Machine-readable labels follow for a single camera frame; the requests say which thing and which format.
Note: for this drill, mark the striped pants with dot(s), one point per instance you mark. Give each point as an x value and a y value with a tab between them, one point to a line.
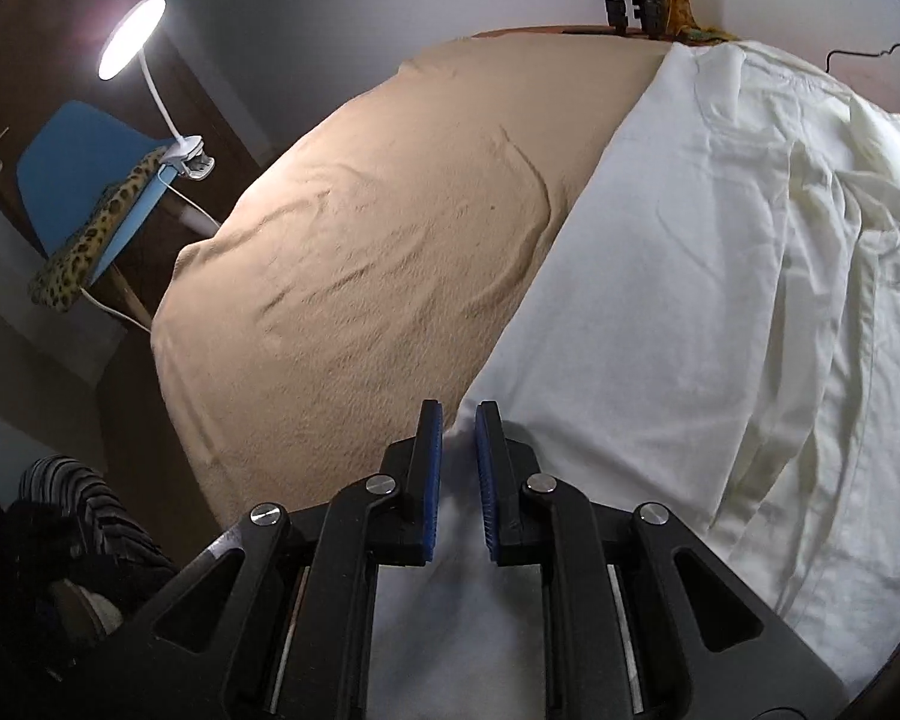
97	495

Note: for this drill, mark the dark shoe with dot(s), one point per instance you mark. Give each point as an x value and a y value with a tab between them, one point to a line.
82	607

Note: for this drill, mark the white clamp desk lamp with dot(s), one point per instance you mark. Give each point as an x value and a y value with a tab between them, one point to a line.
187	154

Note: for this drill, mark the leopard print cloth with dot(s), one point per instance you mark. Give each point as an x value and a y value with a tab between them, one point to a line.
97	232

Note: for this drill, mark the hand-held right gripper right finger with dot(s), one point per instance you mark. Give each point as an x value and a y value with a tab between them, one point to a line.
486	480

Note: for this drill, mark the dark brown wooden door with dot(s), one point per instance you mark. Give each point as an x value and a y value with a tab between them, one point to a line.
37	30

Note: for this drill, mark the blue chair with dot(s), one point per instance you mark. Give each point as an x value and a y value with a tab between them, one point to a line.
67	157

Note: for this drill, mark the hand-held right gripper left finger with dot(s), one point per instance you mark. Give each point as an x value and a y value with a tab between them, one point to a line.
431	480

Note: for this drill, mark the beige blanket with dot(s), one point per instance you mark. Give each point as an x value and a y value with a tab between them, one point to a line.
382	240

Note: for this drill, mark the white long-sleeved shirt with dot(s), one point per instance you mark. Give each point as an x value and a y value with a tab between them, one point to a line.
682	277

